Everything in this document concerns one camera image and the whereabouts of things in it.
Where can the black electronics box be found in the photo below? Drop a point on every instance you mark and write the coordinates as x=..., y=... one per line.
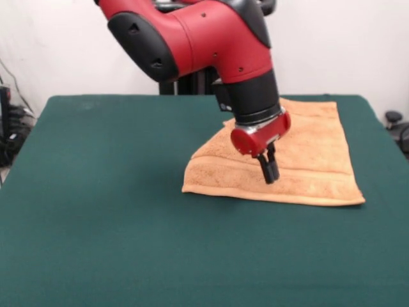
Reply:
x=4, y=105

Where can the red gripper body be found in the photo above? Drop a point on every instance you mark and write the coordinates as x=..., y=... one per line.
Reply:
x=252, y=142

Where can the dark green table cloth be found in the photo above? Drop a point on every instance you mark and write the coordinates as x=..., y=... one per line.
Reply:
x=80, y=208

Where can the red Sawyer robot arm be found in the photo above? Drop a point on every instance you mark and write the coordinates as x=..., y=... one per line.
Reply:
x=198, y=41

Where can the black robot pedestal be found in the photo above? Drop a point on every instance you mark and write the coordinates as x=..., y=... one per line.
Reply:
x=191, y=84

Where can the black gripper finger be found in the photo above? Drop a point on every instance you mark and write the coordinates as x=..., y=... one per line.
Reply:
x=268, y=171
x=274, y=163

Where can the tan terry towel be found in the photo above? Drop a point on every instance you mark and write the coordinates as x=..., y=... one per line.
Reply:
x=313, y=166

